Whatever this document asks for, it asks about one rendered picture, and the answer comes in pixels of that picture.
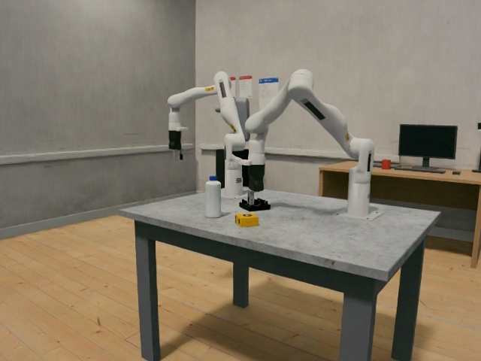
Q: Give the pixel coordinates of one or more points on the white bottle with blue cap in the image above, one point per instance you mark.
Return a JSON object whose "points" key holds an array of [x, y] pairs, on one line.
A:
{"points": [[213, 198]]}

